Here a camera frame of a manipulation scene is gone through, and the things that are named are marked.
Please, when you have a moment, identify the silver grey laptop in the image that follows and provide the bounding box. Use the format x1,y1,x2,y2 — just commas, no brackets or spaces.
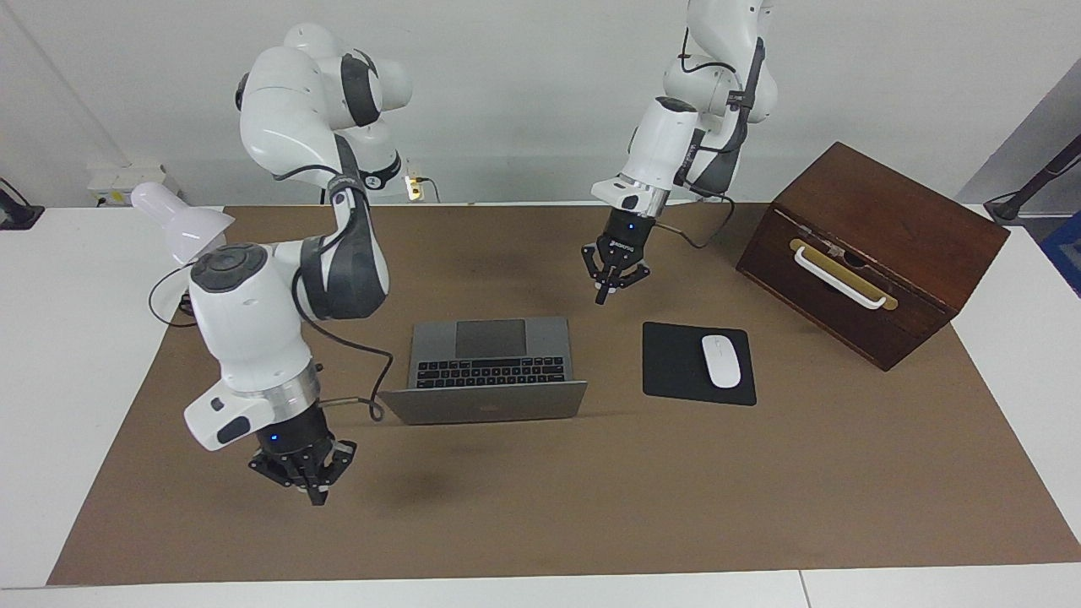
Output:
377,318,589,426

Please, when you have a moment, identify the black mouse pad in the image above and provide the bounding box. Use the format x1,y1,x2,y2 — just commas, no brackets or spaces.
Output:
642,321,758,407

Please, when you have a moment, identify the white computer mouse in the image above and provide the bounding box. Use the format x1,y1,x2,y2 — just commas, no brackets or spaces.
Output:
702,334,742,389

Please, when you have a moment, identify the brown table mat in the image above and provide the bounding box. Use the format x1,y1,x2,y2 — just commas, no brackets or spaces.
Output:
46,203,1081,586

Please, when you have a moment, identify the white desk lamp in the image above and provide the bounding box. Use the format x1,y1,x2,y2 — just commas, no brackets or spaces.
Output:
129,182,236,265

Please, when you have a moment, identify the dark brown wooden box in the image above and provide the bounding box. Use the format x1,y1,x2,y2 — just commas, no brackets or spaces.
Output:
736,141,1011,372

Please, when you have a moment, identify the black table clamp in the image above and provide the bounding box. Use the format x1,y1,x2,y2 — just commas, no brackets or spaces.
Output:
0,177,45,231

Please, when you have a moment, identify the black stand leg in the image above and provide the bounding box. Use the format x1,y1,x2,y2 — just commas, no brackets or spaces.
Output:
984,131,1081,225

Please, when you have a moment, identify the blue object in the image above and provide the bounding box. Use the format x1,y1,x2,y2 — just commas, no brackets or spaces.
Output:
1039,211,1081,296

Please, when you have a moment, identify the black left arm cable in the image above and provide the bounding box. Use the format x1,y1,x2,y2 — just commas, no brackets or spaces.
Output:
629,30,765,252

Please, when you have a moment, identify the brass handle plate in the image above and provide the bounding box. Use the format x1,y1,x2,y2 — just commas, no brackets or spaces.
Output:
789,238,899,312

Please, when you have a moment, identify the black lamp power cable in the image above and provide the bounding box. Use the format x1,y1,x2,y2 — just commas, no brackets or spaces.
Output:
149,263,197,328

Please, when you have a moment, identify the white box handle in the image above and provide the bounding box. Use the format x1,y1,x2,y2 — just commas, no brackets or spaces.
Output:
794,245,889,311

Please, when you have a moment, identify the white wall power strip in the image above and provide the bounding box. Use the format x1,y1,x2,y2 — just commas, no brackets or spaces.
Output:
87,162,178,208

